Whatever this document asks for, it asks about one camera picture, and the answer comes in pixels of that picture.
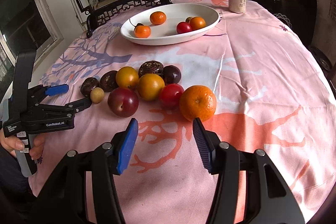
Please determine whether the small tan longan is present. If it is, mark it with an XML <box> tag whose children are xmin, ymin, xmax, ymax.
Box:
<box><xmin>89</xmin><ymin>88</ymin><xmax>105</xmax><ymax>104</ymax></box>

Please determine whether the dark red plum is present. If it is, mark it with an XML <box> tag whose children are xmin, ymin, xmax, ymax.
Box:
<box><xmin>108</xmin><ymin>88</ymin><xmax>139</xmax><ymax>118</ymax></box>

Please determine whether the large orange mandarin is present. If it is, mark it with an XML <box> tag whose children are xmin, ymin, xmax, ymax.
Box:
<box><xmin>179</xmin><ymin>85</ymin><xmax>217</xmax><ymax>122</ymax></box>

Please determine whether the yellow-orange plum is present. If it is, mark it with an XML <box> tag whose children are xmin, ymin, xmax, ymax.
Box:
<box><xmin>116</xmin><ymin>67</ymin><xmax>139</xmax><ymax>90</ymax></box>
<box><xmin>137</xmin><ymin>73</ymin><xmax>165</xmax><ymax>101</ymax></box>

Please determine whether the red cherry tomato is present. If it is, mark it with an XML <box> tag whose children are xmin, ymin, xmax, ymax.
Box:
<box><xmin>159</xmin><ymin>84</ymin><xmax>185</xmax><ymax>110</ymax></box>

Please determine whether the brown mottled passion fruit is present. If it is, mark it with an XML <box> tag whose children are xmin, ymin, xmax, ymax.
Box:
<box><xmin>138</xmin><ymin>60</ymin><xmax>164</xmax><ymax>77</ymax></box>

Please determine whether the dark purple cherry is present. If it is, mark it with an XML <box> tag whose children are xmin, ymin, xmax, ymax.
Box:
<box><xmin>162</xmin><ymin>65</ymin><xmax>182</xmax><ymax>85</ymax></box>

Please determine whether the person's left hand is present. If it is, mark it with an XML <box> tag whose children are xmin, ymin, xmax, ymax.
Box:
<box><xmin>1</xmin><ymin>129</ymin><xmax>46</xmax><ymax>160</ymax></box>

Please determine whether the white framed window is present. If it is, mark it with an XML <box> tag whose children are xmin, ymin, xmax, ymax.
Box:
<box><xmin>0</xmin><ymin>0</ymin><xmax>64</xmax><ymax>75</ymax></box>

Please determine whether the small mandarin in plate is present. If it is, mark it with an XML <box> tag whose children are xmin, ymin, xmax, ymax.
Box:
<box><xmin>134</xmin><ymin>25</ymin><xmax>151</xmax><ymax>38</ymax></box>

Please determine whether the white oval plate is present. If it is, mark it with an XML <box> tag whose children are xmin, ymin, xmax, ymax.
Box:
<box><xmin>120</xmin><ymin>3</ymin><xmax>220</xmax><ymax>46</ymax></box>

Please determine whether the red tomato in plate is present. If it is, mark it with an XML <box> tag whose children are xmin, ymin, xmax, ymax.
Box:
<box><xmin>176</xmin><ymin>22</ymin><xmax>193</xmax><ymax>34</ymax></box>

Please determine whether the dark carved wooden chair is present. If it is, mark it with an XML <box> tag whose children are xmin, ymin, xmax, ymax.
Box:
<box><xmin>86</xmin><ymin>0</ymin><xmax>172</xmax><ymax>38</ymax></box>

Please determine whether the beige drink can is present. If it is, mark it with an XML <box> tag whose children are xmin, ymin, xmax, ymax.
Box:
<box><xmin>228</xmin><ymin>0</ymin><xmax>246</xmax><ymax>14</ymax></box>

